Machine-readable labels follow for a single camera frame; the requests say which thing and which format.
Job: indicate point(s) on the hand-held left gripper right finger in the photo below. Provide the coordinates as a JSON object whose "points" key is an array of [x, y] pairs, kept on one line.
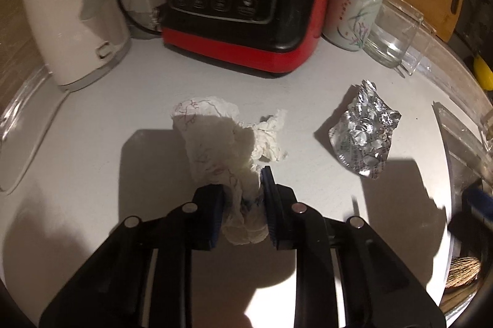
{"points": [[268, 212]]}

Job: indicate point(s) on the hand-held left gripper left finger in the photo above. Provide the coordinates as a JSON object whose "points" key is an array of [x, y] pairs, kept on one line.
{"points": [[215, 220]]}

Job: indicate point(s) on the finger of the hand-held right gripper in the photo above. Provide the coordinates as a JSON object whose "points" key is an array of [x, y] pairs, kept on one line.
{"points": [[481, 206]]}

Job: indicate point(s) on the white tissue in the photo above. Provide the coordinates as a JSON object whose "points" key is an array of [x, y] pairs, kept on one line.
{"points": [[223, 143]]}

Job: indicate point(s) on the metal sink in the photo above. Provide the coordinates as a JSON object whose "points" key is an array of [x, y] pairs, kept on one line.
{"points": [[462, 143]]}

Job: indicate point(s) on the crumpled silver foil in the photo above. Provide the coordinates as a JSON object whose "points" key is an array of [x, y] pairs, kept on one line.
{"points": [[364, 131]]}

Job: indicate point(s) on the yellow rounded object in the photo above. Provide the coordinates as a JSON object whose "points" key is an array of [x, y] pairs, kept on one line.
{"points": [[484, 71]]}

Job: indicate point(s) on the clear glass cup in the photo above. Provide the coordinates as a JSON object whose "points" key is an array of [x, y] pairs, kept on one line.
{"points": [[396, 39]]}

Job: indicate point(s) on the white floral mug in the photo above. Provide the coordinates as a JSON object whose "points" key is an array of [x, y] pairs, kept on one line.
{"points": [[352, 8]]}

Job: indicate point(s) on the white electric kettle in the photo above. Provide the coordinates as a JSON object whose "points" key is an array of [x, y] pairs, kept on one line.
{"points": [[73, 4]]}

